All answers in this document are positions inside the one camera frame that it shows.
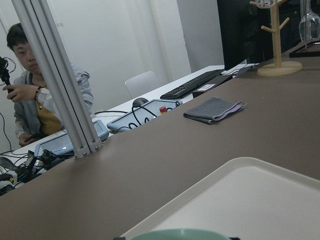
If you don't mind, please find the green cup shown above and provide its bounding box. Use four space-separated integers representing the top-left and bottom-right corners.
131 228 240 240

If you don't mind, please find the cream rabbit tray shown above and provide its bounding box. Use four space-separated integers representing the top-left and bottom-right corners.
124 157 320 240

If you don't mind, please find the black framed tray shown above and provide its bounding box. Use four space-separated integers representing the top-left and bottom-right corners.
289 40 320 58

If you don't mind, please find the blue teach pendant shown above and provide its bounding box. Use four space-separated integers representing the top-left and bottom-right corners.
106 99 183 134
34 119 109 157

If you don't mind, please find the black computer mouse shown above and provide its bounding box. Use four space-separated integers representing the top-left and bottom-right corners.
132 97 148 108

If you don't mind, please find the black keyboard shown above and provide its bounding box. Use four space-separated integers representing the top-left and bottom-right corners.
160 69 224 100

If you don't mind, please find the grey folded cloth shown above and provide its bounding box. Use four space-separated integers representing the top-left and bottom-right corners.
183 97 244 125

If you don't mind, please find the seated person in grey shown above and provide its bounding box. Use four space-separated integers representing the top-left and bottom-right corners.
2 22 95 147

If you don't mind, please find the wooden mug tree stand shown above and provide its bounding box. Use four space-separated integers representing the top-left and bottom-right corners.
249 0 303 77

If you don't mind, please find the wine glass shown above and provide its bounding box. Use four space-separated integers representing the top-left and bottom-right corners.
299 0 320 49

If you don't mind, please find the aluminium frame post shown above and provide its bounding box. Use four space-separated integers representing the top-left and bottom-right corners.
12 0 103 158

